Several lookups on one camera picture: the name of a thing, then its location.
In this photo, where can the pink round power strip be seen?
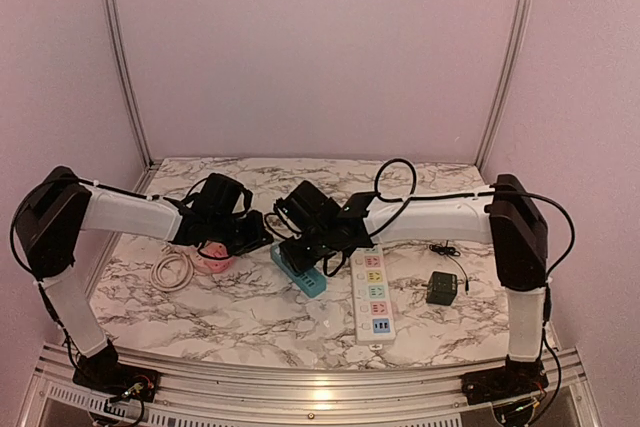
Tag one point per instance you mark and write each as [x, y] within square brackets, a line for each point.
[211, 258]

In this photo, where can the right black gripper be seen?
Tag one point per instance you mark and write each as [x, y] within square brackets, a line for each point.
[295, 260]

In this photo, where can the left aluminium frame post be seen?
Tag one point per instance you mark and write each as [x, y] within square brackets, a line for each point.
[122, 68]

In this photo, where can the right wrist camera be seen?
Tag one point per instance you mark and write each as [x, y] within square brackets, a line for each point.
[308, 207]

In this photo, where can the aluminium frame post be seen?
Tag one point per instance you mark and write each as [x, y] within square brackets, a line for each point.
[515, 39]
[122, 68]

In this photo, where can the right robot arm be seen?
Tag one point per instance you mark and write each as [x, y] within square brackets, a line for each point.
[503, 216]

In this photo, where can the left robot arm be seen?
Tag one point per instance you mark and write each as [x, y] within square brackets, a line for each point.
[46, 225]

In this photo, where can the dark green cube socket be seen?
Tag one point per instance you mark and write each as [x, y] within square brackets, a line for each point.
[442, 288]

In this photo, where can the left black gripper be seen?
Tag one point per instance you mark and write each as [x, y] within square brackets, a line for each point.
[257, 233]

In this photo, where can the right aluminium frame post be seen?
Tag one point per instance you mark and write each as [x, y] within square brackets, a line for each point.
[515, 39]

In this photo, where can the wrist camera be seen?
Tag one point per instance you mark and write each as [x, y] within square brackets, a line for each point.
[308, 207]
[221, 197]

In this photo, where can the front aluminium rail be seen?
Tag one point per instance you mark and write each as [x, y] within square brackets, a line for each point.
[198, 393]

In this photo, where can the teal power strip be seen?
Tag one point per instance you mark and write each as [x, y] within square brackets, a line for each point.
[311, 283]

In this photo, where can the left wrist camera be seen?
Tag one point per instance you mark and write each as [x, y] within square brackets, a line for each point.
[221, 197]

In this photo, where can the white long power strip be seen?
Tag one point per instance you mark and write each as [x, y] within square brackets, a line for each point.
[372, 306]

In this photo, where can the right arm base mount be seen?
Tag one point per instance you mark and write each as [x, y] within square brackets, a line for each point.
[498, 384]

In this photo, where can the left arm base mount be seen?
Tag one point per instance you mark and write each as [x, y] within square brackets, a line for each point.
[120, 381]

